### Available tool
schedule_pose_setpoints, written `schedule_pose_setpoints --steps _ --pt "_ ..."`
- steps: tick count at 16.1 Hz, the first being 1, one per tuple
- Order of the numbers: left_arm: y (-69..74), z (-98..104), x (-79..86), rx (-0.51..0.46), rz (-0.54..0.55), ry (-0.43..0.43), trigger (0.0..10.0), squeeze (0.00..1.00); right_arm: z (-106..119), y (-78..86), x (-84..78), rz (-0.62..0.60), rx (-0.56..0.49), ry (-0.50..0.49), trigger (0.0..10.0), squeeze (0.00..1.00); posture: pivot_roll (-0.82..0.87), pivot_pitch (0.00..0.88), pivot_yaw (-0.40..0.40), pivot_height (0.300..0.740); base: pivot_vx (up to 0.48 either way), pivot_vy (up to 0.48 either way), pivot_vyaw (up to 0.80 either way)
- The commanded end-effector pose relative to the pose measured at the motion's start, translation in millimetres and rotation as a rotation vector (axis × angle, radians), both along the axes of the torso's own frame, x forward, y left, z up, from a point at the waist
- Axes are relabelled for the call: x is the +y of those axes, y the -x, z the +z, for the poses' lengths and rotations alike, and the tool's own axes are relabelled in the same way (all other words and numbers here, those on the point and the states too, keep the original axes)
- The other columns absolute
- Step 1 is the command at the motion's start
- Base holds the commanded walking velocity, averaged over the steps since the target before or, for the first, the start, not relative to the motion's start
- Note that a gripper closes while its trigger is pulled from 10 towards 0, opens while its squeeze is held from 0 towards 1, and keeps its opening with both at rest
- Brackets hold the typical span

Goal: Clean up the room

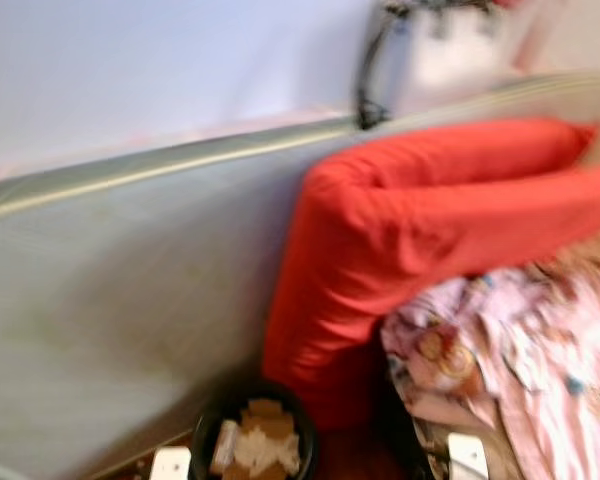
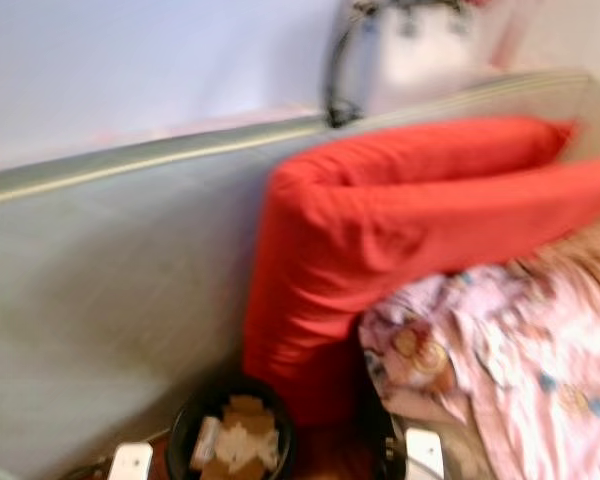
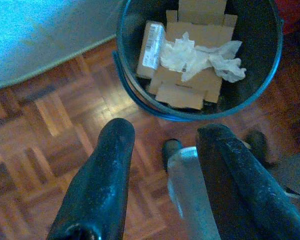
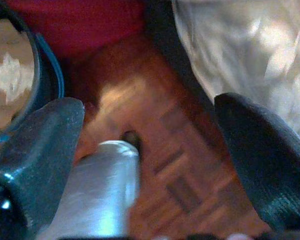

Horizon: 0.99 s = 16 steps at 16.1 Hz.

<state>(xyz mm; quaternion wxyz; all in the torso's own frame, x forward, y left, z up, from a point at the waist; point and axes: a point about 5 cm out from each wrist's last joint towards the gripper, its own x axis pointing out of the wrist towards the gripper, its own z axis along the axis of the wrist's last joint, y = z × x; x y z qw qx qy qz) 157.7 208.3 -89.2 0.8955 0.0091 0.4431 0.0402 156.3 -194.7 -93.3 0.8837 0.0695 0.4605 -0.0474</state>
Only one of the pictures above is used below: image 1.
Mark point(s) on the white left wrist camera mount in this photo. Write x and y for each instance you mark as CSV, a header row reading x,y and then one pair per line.
x,y
170,465

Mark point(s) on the pink cartoon print quilt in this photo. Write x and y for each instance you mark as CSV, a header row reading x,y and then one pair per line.
x,y
520,350

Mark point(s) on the grey padded headboard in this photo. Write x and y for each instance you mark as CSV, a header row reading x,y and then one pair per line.
x,y
130,300

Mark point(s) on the crumpled paper rubbish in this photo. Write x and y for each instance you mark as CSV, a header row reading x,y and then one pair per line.
x,y
265,445

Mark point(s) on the red cushion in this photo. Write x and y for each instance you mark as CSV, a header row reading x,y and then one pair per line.
x,y
450,150
400,270

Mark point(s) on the black waste bin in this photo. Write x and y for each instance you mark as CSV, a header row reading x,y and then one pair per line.
x,y
202,440

